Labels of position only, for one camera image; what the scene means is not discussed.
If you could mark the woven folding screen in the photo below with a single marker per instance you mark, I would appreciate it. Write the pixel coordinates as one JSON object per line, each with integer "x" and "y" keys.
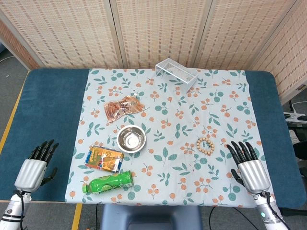
{"x": 153, "y": 31}

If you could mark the orange snack box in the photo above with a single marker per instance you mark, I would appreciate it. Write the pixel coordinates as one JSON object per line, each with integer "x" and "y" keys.
{"x": 104, "y": 158}

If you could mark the floral tablecloth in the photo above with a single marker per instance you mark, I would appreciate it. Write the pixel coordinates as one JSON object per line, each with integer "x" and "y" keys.
{"x": 168, "y": 167}

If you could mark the stainless steel bowl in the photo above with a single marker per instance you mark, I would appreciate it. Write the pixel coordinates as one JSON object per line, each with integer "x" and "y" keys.
{"x": 131, "y": 141}

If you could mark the orange foil snack pouch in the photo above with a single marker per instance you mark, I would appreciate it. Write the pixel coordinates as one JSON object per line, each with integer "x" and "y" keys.
{"x": 122, "y": 107}

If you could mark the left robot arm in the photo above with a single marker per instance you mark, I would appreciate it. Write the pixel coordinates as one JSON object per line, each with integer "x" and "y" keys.
{"x": 12, "y": 212}

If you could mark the clear plastic box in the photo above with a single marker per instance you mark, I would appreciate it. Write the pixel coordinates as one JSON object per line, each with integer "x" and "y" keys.
{"x": 176, "y": 73}

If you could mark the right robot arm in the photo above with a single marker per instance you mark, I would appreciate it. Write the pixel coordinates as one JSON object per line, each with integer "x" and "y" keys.
{"x": 269, "y": 210}

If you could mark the blue table mat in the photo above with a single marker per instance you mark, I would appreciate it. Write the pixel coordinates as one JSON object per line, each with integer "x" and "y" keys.
{"x": 48, "y": 115}

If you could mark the green plastic bottle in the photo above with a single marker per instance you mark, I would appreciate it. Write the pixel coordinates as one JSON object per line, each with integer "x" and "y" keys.
{"x": 109, "y": 182}

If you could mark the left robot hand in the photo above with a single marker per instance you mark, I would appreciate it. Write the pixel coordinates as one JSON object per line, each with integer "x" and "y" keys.
{"x": 31, "y": 173}

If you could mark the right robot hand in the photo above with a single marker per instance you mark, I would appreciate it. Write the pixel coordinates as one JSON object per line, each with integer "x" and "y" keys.
{"x": 253, "y": 173}

